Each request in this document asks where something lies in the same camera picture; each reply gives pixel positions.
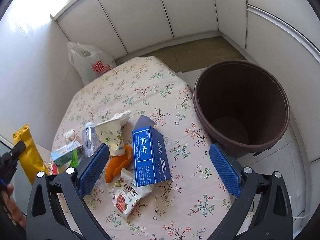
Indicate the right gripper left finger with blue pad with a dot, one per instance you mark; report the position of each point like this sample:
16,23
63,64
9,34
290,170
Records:
45,217

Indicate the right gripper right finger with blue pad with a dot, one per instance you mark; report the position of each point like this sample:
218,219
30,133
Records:
273,217

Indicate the green snack bag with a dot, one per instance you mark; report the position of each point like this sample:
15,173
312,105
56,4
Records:
76,159

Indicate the orange peel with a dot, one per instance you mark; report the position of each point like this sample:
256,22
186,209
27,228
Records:
117,163

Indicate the yellow snack bag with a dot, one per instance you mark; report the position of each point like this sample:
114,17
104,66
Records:
30,159

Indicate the clear plastic bottle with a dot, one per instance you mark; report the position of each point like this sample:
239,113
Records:
90,140

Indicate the light blue milk carton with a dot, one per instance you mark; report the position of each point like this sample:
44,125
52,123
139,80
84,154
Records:
63,155

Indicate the floral paper cup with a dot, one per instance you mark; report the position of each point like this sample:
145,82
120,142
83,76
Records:
110,133

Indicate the small tissue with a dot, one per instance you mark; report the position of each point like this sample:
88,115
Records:
71,135

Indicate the red beef snack bag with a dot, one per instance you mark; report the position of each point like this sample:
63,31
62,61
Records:
52,168

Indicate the nut snack wrapper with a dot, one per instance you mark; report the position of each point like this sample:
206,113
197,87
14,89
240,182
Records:
127,194

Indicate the blue cardboard box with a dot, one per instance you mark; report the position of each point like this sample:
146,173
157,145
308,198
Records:
149,154

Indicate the white tissue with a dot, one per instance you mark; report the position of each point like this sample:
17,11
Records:
123,117

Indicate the brown round trash bin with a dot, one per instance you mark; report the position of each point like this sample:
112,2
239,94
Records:
242,107

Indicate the white kitchen cabinets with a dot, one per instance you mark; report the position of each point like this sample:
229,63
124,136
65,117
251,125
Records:
282,36

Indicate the person's left hand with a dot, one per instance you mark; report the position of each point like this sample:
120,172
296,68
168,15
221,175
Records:
12,207

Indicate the floral tablecloth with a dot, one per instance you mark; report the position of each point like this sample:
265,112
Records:
171,190

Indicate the white plastic shopping bag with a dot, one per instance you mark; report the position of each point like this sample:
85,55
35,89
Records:
89,61

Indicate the olive floor mat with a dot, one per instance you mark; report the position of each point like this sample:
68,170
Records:
197,54

